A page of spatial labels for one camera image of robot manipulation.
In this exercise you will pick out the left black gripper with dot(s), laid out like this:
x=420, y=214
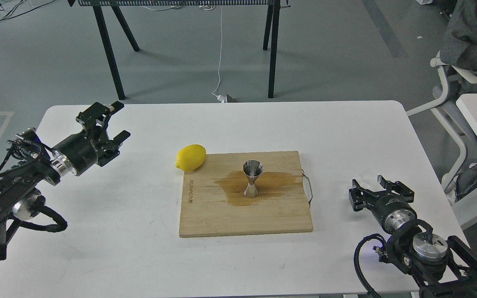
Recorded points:
x=80, y=151

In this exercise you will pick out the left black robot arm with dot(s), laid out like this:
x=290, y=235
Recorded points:
x=29, y=161

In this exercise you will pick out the clear glass measuring cup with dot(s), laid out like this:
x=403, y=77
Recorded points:
x=369, y=179

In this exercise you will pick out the steel double jigger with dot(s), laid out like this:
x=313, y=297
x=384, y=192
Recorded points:
x=252, y=169

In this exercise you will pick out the wooden cutting board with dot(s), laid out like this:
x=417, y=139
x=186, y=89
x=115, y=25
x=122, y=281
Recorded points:
x=213, y=201

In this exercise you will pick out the yellow lemon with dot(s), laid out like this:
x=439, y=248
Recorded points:
x=190, y=158

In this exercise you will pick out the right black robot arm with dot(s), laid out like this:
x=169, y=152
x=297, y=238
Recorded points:
x=442, y=268

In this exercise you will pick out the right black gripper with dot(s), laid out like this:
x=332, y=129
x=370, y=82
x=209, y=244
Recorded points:
x=392, y=210

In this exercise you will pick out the white office chair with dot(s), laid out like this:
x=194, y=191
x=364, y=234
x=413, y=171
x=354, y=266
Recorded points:
x=446, y=111

